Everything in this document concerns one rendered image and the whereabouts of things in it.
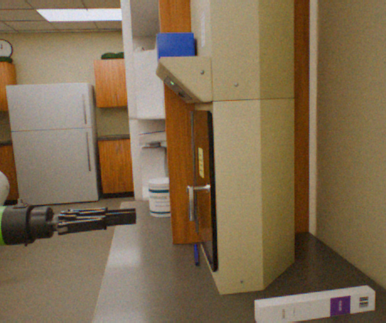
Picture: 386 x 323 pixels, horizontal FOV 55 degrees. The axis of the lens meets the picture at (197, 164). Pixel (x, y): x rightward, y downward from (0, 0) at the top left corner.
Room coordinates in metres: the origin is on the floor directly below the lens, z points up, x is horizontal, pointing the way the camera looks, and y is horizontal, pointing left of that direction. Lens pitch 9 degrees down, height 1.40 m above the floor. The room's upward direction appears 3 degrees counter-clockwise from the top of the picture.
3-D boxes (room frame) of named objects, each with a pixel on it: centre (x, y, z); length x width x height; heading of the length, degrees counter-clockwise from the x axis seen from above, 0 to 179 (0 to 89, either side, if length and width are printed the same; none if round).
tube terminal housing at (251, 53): (1.03, -0.14, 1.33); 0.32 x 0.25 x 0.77; 8
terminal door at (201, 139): (1.01, -0.01, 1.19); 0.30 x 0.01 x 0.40; 7
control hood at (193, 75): (1.00, 0.04, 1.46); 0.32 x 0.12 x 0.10; 8
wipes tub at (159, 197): (1.58, 0.15, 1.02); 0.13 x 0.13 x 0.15
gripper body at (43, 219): (0.85, 0.35, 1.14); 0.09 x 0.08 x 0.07; 98
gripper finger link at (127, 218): (0.86, 0.19, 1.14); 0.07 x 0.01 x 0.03; 98
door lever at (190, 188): (0.90, 0.00, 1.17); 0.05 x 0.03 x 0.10; 97
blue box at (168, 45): (1.10, 0.05, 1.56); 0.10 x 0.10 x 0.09; 8
